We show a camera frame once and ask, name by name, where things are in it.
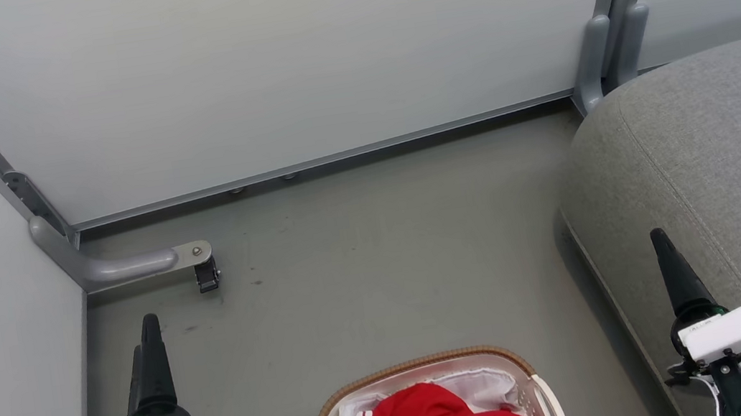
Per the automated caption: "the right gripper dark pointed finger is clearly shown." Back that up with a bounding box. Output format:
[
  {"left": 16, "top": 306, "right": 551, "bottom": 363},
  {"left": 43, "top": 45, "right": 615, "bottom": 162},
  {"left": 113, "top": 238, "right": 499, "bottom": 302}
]
[{"left": 648, "top": 221, "right": 722, "bottom": 325}]

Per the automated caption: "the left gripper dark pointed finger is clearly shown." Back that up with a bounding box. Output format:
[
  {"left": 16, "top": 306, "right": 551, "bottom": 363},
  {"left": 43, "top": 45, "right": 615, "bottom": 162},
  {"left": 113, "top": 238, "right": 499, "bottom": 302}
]
[
  {"left": 116, "top": 344, "right": 152, "bottom": 416},
  {"left": 114, "top": 310, "right": 192, "bottom": 416}
]

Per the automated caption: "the grey fabric sofa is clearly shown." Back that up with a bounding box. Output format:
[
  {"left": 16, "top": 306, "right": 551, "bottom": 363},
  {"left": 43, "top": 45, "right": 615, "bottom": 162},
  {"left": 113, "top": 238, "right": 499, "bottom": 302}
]
[{"left": 538, "top": 30, "right": 741, "bottom": 416}]

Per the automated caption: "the black caster wheel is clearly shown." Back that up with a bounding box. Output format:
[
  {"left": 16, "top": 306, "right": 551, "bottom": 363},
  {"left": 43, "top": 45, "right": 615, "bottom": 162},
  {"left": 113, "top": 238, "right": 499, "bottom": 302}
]
[{"left": 193, "top": 255, "right": 223, "bottom": 295}]

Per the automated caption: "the grey metal partition foot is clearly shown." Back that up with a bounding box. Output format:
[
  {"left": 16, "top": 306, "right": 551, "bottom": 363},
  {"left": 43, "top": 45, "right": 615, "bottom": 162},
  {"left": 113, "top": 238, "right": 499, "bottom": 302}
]
[{"left": 27, "top": 192, "right": 216, "bottom": 300}]

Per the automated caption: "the white laundry basket brown rim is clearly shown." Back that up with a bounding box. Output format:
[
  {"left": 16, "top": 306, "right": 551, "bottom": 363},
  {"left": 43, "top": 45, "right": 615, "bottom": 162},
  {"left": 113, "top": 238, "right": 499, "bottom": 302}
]
[{"left": 297, "top": 334, "right": 572, "bottom": 416}]

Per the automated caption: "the grey rounded post foot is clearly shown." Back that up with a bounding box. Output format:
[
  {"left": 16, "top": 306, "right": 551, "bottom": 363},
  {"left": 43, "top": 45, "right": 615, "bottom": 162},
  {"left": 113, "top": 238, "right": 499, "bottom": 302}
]
[
  {"left": 603, "top": 1, "right": 659, "bottom": 88},
  {"left": 564, "top": 14, "right": 623, "bottom": 116}
]

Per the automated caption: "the grey metal partition rail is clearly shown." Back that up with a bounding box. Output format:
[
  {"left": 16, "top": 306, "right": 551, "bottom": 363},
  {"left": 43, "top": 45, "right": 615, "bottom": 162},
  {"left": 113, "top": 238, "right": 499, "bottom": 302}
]
[{"left": 61, "top": 88, "right": 586, "bottom": 234}]

